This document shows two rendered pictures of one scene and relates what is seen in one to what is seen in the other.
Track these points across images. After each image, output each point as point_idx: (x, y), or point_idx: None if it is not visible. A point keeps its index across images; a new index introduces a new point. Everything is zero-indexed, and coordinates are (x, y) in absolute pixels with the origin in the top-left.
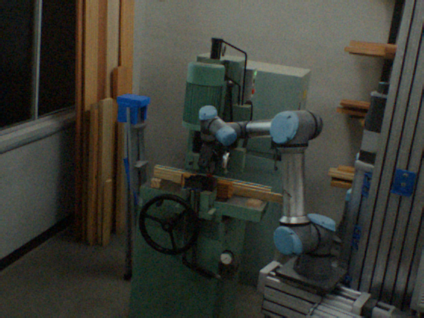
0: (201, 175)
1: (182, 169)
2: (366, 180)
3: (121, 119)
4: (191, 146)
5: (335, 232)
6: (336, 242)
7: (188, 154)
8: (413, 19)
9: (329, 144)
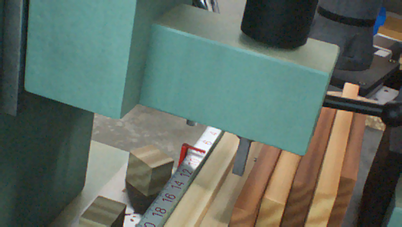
0: (212, 149)
1: (165, 195)
2: None
3: None
4: (142, 23)
5: (340, 64)
6: (379, 82)
7: (329, 72)
8: None
9: None
